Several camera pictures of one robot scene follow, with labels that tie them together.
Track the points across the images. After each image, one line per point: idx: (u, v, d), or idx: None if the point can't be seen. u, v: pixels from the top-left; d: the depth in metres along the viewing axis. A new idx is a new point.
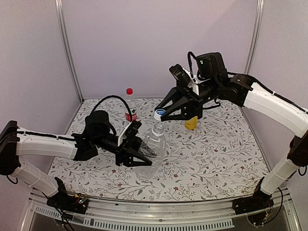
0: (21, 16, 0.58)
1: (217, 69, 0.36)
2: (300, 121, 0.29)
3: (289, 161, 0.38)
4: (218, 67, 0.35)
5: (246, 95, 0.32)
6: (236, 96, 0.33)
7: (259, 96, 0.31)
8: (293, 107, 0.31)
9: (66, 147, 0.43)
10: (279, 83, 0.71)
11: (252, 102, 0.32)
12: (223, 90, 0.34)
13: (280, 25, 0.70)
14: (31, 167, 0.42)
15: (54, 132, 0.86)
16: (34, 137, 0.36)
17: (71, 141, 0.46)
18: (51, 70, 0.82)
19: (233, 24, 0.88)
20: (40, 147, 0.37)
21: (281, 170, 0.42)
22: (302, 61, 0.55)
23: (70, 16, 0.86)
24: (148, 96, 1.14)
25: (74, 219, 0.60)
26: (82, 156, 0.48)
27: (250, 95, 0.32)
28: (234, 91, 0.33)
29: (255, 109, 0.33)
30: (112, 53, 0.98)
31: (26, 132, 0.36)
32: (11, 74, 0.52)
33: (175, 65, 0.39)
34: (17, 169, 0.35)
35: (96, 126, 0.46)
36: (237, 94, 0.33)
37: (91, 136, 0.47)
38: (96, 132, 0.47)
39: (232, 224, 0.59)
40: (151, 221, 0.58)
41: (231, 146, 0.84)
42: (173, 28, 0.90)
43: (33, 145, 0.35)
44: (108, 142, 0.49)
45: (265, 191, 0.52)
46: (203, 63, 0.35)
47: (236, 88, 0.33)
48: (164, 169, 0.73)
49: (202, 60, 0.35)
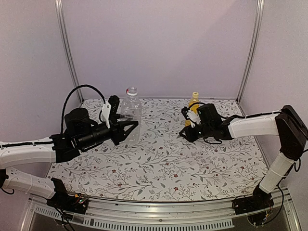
0: (21, 16, 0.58)
1: (209, 117, 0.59)
2: (268, 121, 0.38)
3: (282, 155, 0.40)
4: (210, 115, 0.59)
5: (229, 130, 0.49)
6: (222, 135, 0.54)
7: (236, 125, 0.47)
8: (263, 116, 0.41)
9: (43, 152, 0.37)
10: (279, 83, 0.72)
11: (234, 133, 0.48)
12: (213, 131, 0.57)
13: (280, 26, 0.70)
14: (22, 175, 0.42)
15: (55, 131, 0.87)
16: (11, 148, 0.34)
17: (50, 144, 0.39)
18: (51, 70, 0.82)
19: (233, 25, 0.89)
20: (19, 157, 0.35)
21: (276, 166, 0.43)
22: (302, 61, 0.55)
23: (70, 17, 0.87)
24: (147, 96, 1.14)
25: (74, 219, 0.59)
26: (64, 157, 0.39)
27: (231, 128, 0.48)
28: (220, 133, 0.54)
29: (242, 134, 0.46)
30: (112, 54, 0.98)
31: (4, 146, 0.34)
32: (10, 74, 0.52)
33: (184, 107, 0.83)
34: (6, 180, 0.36)
35: (76, 125, 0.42)
36: (223, 134, 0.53)
37: (72, 135, 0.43)
38: (77, 132, 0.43)
39: (232, 224, 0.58)
40: (152, 221, 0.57)
41: (231, 146, 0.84)
42: (173, 28, 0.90)
43: (12, 157, 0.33)
44: (96, 134, 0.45)
45: (263, 187, 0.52)
46: (201, 112, 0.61)
47: (222, 131, 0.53)
48: (164, 169, 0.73)
49: (200, 110, 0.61)
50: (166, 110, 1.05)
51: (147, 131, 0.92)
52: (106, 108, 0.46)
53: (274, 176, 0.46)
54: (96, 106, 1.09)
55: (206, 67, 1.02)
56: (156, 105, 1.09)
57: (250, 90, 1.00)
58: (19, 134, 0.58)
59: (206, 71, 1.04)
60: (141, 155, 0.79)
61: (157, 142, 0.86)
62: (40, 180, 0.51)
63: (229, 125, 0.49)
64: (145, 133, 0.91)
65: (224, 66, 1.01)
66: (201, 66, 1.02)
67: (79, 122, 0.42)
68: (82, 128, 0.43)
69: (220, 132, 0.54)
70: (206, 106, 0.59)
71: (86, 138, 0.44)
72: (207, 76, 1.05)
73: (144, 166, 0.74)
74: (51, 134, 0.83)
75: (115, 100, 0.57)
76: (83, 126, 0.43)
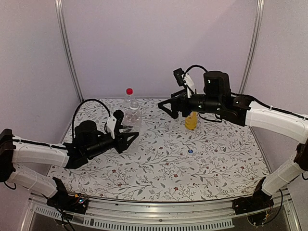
0: (21, 16, 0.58)
1: (221, 90, 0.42)
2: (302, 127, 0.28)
3: (296, 165, 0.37)
4: (222, 88, 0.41)
5: (245, 115, 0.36)
6: (236, 118, 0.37)
7: (257, 114, 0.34)
8: (295, 117, 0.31)
9: (58, 154, 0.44)
10: (279, 83, 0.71)
11: (250, 121, 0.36)
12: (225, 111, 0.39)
13: (280, 25, 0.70)
14: (26, 171, 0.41)
15: (55, 131, 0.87)
16: (30, 146, 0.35)
17: (63, 150, 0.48)
18: (51, 69, 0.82)
19: (233, 24, 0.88)
20: (34, 155, 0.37)
21: (284, 173, 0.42)
22: (303, 61, 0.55)
23: (70, 17, 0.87)
24: (147, 96, 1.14)
25: (74, 219, 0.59)
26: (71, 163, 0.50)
27: (249, 114, 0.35)
28: (234, 114, 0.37)
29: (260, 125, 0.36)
30: (112, 53, 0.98)
31: (21, 140, 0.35)
32: (10, 73, 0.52)
33: (179, 68, 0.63)
34: (12, 173, 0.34)
35: (84, 135, 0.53)
36: (237, 117, 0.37)
37: (81, 144, 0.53)
38: (85, 141, 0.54)
39: (232, 224, 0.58)
40: (152, 221, 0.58)
41: (231, 146, 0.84)
42: (173, 28, 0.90)
43: (28, 153, 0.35)
44: (102, 143, 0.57)
45: (266, 190, 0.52)
46: (210, 82, 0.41)
47: (237, 112, 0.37)
48: (164, 169, 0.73)
49: (209, 80, 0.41)
50: (165, 110, 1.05)
51: (147, 131, 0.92)
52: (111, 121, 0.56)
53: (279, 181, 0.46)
54: (96, 106, 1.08)
55: (206, 67, 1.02)
56: (156, 104, 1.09)
57: (250, 90, 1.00)
58: (19, 134, 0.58)
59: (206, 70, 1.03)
60: (141, 155, 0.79)
61: (156, 142, 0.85)
62: (43, 177, 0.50)
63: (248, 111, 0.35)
64: (145, 133, 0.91)
65: (225, 65, 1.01)
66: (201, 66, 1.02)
67: (88, 133, 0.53)
68: (90, 139, 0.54)
69: (233, 113, 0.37)
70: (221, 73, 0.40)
71: (94, 147, 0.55)
72: None
73: (144, 167, 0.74)
74: (51, 134, 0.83)
75: (121, 115, 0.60)
76: (90, 136, 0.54)
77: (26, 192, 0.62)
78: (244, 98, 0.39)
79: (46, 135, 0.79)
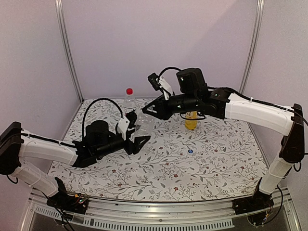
0: (21, 17, 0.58)
1: (196, 85, 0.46)
2: (283, 119, 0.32)
3: (282, 160, 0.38)
4: (197, 83, 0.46)
5: (225, 108, 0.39)
6: (214, 111, 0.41)
7: (236, 106, 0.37)
8: (276, 108, 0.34)
9: (66, 152, 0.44)
10: (279, 83, 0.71)
11: (231, 112, 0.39)
12: (203, 106, 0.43)
13: (280, 25, 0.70)
14: (31, 167, 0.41)
15: (55, 131, 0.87)
16: (37, 140, 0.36)
17: (72, 148, 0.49)
18: (51, 69, 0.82)
19: (233, 25, 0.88)
20: (41, 150, 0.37)
21: (275, 169, 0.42)
22: (303, 61, 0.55)
23: (70, 17, 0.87)
24: (147, 96, 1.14)
25: (74, 219, 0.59)
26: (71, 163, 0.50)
27: (228, 106, 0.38)
28: (212, 107, 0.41)
29: (240, 117, 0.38)
30: (112, 54, 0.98)
31: (30, 134, 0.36)
32: (10, 73, 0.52)
33: (153, 73, 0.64)
34: (17, 168, 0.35)
35: (96, 135, 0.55)
36: (216, 109, 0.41)
37: (91, 144, 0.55)
38: (96, 141, 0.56)
39: (232, 224, 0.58)
40: (152, 221, 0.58)
41: (231, 146, 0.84)
42: (173, 27, 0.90)
43: (35, 148, 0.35)
44: (113, 144, 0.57)
45: (264, 190, 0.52)
46: (183, 79, 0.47)
47: (215, 105, 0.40)
48: (164, 169, 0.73)
49: (182, 77, 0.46)
50: None
51: (147, 131, 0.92)
52: (124, 122, 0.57)
53: (273, 179, 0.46)
54: (96, 106, 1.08)
55: (206, 68, 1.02)
56: None
57: (250, 90, 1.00)
58: None
59: (205, 70, 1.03)
60: (141, 155, 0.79)
61: (156, 142, 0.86)
62: (47, 175, 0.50)
63: (227, 103, 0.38)
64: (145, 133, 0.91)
65: (224, 66, 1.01)
66: (200, 66, 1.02)
67: (99, 134, 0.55)
68: (100, 139, 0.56)
69: (211, 105, 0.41)
70: (192, 70, 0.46)
71: (104, 147, 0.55)
72: (207, 75, 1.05)
73: (144, 166, 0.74)
74: (51, 134, 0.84)
75: (134, 117, 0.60)
76: (101, 137, 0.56)
77: (26, 192, 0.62)
78: (223, 91, 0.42)
79: (46, 135, 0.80)
